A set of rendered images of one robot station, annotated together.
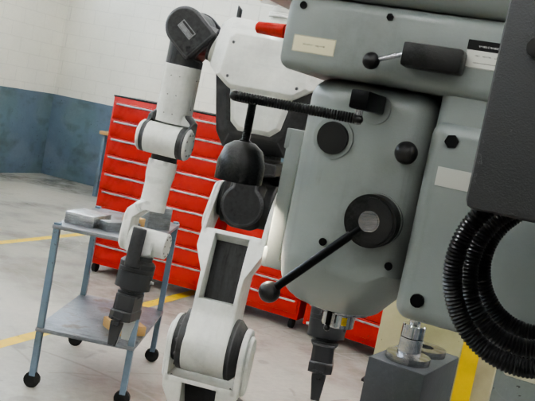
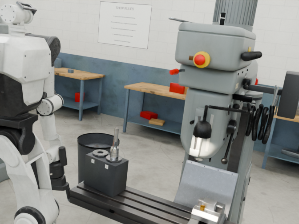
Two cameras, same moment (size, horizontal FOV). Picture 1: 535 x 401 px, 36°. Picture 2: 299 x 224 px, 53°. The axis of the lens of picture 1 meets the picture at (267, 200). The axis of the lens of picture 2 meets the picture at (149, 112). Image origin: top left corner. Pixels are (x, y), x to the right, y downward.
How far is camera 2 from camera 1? 189 cm
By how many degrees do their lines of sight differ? 87
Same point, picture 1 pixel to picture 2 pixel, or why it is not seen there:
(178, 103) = not seen: outside the picture
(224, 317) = (50, 196)
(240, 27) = (22, 45)
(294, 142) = not seen: hidden behind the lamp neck
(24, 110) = not seen: outside the picture
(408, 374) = (125, 162)
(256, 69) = (35, 69)
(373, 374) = (117, 170)
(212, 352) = (55, 214)
